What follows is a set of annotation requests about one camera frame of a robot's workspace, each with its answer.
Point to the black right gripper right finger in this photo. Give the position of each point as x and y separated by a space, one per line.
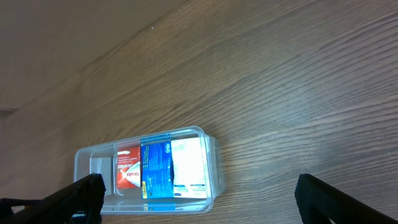
319 202

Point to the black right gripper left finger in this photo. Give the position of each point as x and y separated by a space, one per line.
80 202

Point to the red medicine box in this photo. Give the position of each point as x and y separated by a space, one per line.
128 169

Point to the clear plastic container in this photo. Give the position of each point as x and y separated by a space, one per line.
102 159

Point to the white medicine box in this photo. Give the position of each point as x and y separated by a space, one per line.
189 174

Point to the blue lozenge box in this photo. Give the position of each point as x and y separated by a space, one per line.
157 170

